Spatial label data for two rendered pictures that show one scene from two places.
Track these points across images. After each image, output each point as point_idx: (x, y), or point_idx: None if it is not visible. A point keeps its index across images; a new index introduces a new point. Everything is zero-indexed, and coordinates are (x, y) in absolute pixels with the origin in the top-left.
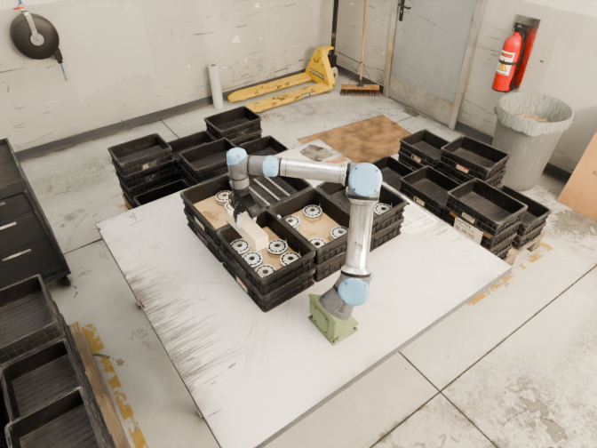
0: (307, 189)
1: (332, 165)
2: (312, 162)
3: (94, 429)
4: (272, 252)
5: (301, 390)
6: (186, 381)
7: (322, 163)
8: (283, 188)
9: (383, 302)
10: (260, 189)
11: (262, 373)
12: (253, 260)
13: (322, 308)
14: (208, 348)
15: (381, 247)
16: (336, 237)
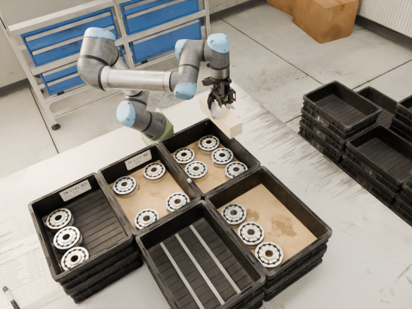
0: (144, 229)
1: (118, 70)
2: (138, 72)
3: (321, 108)
4: (201, 162)
5: (190, 106)
6: (267, 110)
7: (127, 72)
8: (178, 284)
9: (111, 158)
10: (215, 282)
11: None
12: (220, 151)
13: (165, 116)
14: (255, 127)
15: None
16: (131, 178)
